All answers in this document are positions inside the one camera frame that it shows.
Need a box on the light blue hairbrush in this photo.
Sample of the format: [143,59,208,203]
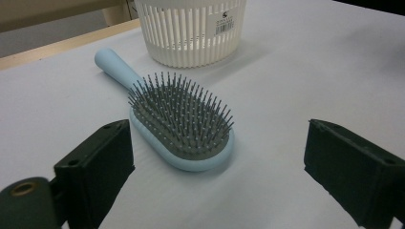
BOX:
[94,47,236,173]

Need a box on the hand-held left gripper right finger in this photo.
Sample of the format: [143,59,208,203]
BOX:
[304,118,405,229]

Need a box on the white slotted plastic basket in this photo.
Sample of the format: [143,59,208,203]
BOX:
[133,0,248,69]

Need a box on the white table cover sheet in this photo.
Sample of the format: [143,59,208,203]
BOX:
[0,0,405,229]

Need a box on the black curtain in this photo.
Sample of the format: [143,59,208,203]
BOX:
[332,0,405,17]

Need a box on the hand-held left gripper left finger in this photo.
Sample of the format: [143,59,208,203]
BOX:
[53,118,136,229]

